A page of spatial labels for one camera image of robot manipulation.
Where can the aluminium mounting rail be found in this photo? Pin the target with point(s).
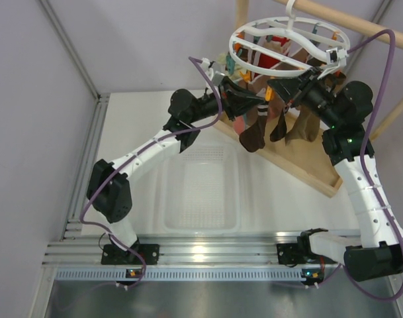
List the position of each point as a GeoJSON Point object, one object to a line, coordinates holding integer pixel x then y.
{"type": "Point", "coordinates": [249, 258]}

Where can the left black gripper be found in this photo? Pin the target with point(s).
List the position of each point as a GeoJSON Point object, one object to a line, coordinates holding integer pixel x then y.
{"type": "Point", "coordinates": [233, 103]}

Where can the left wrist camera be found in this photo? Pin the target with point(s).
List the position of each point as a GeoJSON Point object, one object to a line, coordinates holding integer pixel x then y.
{"type": "Point", "coordinates": [212, 72]}

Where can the pink patterned sock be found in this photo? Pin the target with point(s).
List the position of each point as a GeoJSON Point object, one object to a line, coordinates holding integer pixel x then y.
{"type": "Point", "coordinates": [240, 124]}

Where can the white round clip hanger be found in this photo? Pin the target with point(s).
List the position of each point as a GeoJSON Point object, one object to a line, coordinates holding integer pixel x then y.
{"type": "Point", "coordinates": [299, 41]}

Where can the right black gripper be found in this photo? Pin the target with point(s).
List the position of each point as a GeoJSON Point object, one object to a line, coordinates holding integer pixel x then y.
{"type": "Point", "coordinates": [295, 89]}

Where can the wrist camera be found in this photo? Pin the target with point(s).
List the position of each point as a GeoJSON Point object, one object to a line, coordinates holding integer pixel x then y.
{"type": "Point", "coordinates": [212, 72]}
{"type": "Point", "coordinates": [336, 60]}

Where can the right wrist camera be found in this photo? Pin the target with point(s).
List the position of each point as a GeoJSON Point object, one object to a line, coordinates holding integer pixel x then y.
{"type": "Point", "coordinates": [336, 60]}

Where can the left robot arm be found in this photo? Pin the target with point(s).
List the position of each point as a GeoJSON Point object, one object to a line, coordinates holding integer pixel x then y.
{"type": "Point", "coordinates": [109, 189]}

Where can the dark brown sock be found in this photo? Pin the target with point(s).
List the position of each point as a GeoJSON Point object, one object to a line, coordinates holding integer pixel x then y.
{"type": "Point", "coordinates": [252, 137]}
{"type": "Point", "coordinates": [280, 130]}

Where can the orange clothes peg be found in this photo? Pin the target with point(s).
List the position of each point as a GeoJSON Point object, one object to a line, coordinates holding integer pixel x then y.
{"type": "Point", "coordinates": [269, 94]}

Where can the brown hanging cloth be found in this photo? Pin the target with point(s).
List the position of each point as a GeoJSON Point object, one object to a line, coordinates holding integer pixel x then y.
{"type": "Point", "coordinates": [257, 82]}

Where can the white plastic basket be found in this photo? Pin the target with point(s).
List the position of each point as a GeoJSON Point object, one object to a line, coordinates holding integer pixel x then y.
{"type": "Point", "coordinates": [200, 191]}

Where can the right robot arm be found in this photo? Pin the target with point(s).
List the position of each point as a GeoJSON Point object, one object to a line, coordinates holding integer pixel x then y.
{"type": "Point", "coordinates": [379, 251]}

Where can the tan hanging sock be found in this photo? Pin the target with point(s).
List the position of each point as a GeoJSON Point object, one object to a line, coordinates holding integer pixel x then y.
{"type": "Point", "coordinates": [306, 127]}

